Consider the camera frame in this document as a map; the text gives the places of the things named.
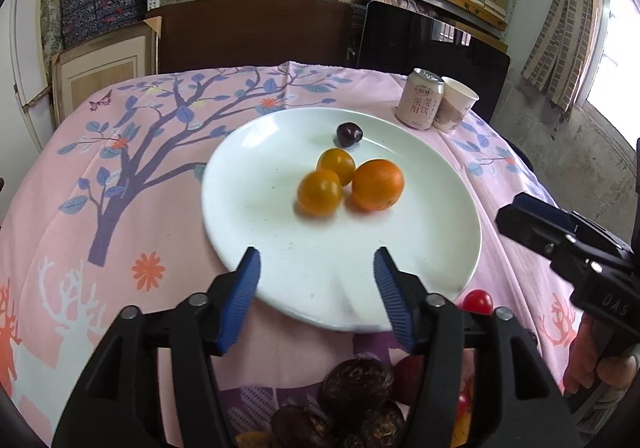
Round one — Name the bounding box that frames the pale drink can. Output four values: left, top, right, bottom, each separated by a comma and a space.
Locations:
395, 68, 446, 130

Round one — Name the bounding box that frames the red plum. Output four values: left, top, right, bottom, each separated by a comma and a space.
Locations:
392, 355, 426, 406

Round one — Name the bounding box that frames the glass window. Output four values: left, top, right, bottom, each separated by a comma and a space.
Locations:
585, 0, 640, 149

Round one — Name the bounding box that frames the yellow-orange round fruit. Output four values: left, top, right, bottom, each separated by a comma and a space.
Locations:
316, 147, 357, 186
297, 169, 344, 216

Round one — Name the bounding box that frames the black glossy panel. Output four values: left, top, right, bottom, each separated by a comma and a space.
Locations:
356, 1, 511, 121

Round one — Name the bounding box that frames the white board panel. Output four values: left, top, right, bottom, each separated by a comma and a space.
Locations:
10, 28, 56, 154

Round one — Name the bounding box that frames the white plate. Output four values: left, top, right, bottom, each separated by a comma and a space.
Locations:
201, 107, 482, 333

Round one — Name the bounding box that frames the orange mandarin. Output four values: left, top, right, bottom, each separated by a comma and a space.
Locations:
451, 412, 473, 448
351, 159, 405, 212

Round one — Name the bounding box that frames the dark brown round fruit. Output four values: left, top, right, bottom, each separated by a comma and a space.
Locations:
271, 405, 333, 448
320, 357, 396, 416
360, 400, 407, 448

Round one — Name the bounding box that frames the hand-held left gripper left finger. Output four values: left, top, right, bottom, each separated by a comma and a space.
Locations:
52, 247, 262, 448

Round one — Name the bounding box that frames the black round stool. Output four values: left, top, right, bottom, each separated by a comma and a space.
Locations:
507, 141, 537, 175

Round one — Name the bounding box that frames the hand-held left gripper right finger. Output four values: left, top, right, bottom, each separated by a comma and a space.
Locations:
372, 247, 583, 448

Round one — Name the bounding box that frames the checked curtain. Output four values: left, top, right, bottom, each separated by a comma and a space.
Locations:
520, 0, 613, 112

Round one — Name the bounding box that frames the white paper cup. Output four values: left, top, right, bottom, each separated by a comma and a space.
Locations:
432, 77, 480, 134

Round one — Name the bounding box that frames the pink printed tablecloth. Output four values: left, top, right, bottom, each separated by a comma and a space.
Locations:
0, 61, 591, 448

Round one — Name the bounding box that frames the person's right hand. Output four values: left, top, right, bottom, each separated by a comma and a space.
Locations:
564, 318, 640, 399

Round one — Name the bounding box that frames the light wooden picture frame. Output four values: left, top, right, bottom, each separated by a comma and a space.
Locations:
52, 18, 163, 126

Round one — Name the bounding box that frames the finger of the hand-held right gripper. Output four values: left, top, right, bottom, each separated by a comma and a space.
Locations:
496, 204, 577, 262
514, 192, 577, 230

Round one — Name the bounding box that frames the pink cloth bundle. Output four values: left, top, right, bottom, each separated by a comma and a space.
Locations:
372, 0, 436, 14

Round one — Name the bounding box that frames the stack of blue patterned boxes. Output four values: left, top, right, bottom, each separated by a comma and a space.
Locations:
60, 0, 151, 49

